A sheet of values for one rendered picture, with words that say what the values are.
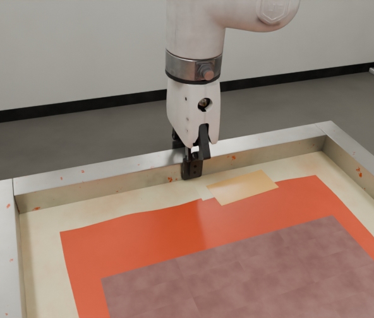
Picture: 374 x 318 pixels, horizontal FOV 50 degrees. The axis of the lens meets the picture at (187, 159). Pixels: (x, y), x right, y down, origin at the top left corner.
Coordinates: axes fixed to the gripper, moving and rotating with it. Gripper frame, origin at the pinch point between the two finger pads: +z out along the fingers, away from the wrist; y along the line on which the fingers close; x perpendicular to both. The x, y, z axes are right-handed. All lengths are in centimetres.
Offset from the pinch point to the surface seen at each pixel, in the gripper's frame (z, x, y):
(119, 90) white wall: 145, -52, 291
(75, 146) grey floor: 150, 1, 219
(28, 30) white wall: 85, 19, 300
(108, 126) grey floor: 154, -31, 246
